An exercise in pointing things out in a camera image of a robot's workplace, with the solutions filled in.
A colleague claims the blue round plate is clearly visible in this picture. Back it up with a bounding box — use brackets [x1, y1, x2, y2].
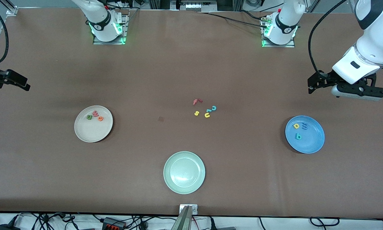
[285, 115, 325, 154]

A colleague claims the beige round plate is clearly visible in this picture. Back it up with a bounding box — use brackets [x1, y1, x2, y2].
[74, 105, 113, 143]

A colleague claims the grey connector box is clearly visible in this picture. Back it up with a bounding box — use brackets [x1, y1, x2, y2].
[179, 0, 217, 12]

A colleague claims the green round plate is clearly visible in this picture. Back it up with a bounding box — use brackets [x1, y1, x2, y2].
[163, 151, 206, 195]

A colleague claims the black orange power strip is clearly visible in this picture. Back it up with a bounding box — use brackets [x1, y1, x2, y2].
[102, 217, 126, 230]

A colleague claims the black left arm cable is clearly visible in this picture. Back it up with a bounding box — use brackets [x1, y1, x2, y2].
[308, 0, 348, 80]

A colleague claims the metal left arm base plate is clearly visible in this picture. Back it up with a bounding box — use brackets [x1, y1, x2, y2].
[262, 16, 295, 48]

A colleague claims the short black table cable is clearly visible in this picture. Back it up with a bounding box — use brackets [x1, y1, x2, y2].
[239, 10, 268, 20]

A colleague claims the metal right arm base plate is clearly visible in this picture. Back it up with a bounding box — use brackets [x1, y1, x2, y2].
[93, 14, 127, 45]

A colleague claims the long black table cable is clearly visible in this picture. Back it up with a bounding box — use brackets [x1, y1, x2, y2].
[198, 12, 268, 28]

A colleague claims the metal bracket plate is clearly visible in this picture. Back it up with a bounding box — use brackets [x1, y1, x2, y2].
[180, 204, 198, 215]

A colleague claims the aluminium profile post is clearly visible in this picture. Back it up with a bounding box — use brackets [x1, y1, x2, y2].
[171, 206, 193, 230]

